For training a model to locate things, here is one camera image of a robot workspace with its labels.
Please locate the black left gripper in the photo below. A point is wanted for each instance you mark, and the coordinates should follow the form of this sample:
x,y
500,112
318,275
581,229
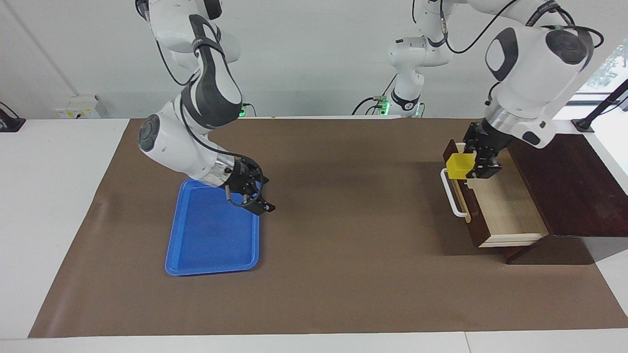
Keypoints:
x,y
485,137

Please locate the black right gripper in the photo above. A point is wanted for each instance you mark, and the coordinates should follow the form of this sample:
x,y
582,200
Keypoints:
x,y
243,176

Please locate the yellow block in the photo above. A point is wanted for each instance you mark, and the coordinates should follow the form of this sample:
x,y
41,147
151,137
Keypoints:
x,y
458,166

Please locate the light wood drawer dark front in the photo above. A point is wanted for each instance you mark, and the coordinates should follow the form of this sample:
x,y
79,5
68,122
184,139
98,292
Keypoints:
x,y
505,206

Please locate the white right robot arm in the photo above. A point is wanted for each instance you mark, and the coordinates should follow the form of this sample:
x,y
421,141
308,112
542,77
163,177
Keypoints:
x,y
171,142

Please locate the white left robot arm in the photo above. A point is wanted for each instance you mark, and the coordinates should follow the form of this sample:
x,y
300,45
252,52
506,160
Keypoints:
x,y
530,73

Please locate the dark wooden drawer cabinet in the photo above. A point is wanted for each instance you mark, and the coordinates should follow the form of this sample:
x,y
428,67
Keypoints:
x,y
564,196

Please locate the blue plastic tray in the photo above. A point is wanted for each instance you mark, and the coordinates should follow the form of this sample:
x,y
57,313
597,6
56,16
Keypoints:
x,y
211,235

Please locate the black clamp stand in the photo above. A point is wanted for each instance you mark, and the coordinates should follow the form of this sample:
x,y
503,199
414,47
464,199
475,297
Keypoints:
x,y
584,125

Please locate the brown table mat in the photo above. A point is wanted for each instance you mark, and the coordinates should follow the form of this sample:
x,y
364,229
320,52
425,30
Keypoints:
x,y
343,294

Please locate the window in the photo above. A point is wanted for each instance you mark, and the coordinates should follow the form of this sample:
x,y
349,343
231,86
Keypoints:
x,y
611,68

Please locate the white wall socket box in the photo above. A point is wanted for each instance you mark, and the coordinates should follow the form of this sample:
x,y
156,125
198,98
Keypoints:
x,y
81,108

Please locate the black table mount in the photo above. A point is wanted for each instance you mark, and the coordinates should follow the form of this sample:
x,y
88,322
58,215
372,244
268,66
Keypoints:
x,y
12,125

